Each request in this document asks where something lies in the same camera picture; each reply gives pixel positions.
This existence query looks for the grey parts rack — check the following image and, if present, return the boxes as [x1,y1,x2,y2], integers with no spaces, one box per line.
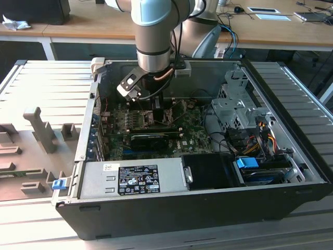
[0,106,82,203]

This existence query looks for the wooden desk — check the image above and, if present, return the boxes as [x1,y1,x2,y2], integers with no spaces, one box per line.
[0,0,333,61]

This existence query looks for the metal socket cover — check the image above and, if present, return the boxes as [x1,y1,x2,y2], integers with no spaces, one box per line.
[162,100,187,124]

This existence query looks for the green motherboard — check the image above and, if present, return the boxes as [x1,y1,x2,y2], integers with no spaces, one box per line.
[103,100,216,161]

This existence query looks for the black PC case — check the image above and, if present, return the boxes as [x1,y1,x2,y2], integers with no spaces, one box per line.
[55,57,333,241]

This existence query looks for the blue disk carrier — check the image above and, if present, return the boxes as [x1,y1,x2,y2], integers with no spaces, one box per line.
[235,156,260,170]

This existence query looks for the silver power supply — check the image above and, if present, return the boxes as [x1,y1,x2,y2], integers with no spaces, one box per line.
[77,157,188,199]

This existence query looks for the silver metal drive cage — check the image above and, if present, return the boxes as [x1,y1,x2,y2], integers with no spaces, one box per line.
[210,69,274,132]

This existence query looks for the green RAM stick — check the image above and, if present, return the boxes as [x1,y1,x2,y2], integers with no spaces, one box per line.
[0,169,45,179]

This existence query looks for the blue cable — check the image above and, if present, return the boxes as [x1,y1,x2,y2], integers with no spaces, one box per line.
[221,24,239,58]

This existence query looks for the black graphics card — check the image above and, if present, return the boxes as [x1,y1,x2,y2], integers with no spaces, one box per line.
[129,132,170,152]

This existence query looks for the yellow red wire bundle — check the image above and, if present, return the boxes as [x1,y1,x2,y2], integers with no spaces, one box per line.
[244,122,277,155]

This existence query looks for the thin black wire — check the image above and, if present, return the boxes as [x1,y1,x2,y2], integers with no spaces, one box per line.
[190,89,217,105]

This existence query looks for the crumpled white paper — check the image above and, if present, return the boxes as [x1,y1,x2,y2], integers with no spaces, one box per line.
[2,14,32,32]

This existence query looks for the black box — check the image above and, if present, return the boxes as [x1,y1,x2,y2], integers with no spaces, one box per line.
[0,0,71,26]

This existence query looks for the silver laptop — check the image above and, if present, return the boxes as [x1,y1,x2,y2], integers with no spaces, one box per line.
[293,11,330,23]

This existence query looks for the white framed desk hatch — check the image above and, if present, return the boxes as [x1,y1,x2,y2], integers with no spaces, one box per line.
[247,6,282,15]

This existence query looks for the CPU socket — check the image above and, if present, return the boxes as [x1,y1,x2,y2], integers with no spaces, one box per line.
[141,108,174,129]

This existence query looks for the blue plastic clip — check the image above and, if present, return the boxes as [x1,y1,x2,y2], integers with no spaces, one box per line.
[52,179,66,191]

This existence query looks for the black RAM slot bank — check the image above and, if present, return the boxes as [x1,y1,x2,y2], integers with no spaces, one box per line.
[129,97,175,110]
[129,126,183,137]

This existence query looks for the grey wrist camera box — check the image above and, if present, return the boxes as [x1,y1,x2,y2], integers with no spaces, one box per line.
[173,60,193,78]

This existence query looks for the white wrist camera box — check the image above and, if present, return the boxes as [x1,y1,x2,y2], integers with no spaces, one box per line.
[116,73,143,103]

